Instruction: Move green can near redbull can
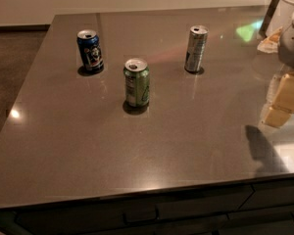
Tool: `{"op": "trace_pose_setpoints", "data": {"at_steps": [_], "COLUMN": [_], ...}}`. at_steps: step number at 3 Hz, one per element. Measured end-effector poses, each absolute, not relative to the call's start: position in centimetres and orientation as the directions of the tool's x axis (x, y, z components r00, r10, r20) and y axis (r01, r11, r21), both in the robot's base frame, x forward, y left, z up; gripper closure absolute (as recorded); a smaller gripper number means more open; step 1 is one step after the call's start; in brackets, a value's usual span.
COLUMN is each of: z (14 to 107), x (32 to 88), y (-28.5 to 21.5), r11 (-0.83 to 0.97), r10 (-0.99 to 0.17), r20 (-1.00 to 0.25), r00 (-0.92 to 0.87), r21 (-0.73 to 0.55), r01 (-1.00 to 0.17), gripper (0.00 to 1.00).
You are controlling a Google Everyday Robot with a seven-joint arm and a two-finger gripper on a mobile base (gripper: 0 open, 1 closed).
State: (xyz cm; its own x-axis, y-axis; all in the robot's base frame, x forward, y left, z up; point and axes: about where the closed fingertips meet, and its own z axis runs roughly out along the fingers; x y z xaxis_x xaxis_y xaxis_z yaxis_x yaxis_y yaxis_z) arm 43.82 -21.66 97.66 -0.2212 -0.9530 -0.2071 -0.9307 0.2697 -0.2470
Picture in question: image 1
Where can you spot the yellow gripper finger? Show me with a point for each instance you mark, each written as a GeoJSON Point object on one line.
{"type": "Point", "coordinates": [281, 106]}

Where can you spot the green soda can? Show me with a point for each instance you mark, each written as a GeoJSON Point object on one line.
{"type": "Point", "coordinates": [137, 82]}

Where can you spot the dark panel behind arm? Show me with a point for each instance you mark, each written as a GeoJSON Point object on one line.
{"type": "Point", "coordinates": [268, 17]}

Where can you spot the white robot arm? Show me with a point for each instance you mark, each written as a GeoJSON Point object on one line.
{"type": "Point", "coordinates": [280, 36]}

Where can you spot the silver redbull can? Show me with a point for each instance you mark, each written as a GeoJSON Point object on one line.
{"type": "Point", "coordinates": [198, 35]}

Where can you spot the blue pepsi can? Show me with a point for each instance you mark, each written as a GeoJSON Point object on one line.
{"type": "Point", "coordinates": [90, 51]}

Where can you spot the dark cabinet drawer front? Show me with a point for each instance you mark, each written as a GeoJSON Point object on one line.
{"type": "Point", "coordinates": [105, 216]}

